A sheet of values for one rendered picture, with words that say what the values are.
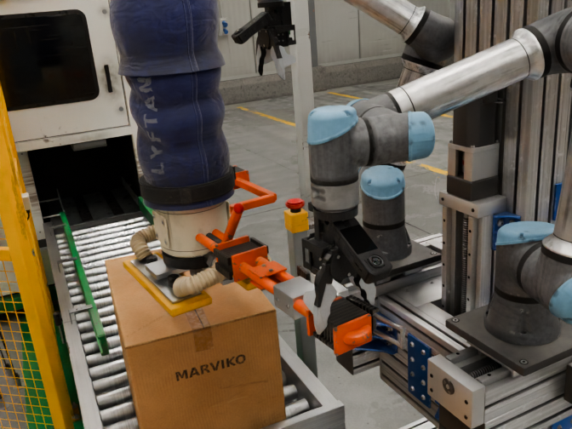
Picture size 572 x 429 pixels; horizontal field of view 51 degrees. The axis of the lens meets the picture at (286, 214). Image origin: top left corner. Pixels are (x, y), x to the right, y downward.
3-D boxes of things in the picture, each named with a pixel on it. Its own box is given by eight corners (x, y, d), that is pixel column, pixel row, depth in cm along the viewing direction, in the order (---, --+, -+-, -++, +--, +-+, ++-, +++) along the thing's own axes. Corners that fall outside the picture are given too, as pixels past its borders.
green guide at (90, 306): (48, 228, 355) (45, 214, 352) (67, 224, 359) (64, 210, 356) (80, 363, 217) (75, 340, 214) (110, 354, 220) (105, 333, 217)
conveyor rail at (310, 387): (157, 229, 383) (151, 201, 377) (164, 227, 385) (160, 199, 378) (328, 460, 183) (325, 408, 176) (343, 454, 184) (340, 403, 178)
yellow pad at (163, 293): (122, 267, 161) (120, 250, 159) (158, 257, 165) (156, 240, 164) (172, 318, 133) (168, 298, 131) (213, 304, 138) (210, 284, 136)
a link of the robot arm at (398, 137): (409, 102, 100) (346, 109, 98) (439, 113, 90) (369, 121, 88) (409, 148, 103) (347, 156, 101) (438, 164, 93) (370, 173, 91)
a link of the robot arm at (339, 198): (368, 179, 93) (325, 191, 89) (368, 207, 94) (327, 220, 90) (339, 169, 99) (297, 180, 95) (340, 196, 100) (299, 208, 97)
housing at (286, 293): (272, 306, 114) (271, 285, 113) (302, 295, 117) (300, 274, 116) (293, 321, 108) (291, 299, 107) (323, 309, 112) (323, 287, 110)
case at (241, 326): (123, 361, 216) (104, 260, 203) (231, 334, 229) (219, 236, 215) (149, 475, 163) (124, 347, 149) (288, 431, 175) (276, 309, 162)
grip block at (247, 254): (214, 270, 131) (210, 245, 129) (253, 257, 136) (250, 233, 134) (231, 283, 125) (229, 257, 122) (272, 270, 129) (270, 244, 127)
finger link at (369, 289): (363, 292, 109) (345, 255, 104) (386, 305, 104) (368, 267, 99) (351, 304, 108) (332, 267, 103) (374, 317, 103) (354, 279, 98)
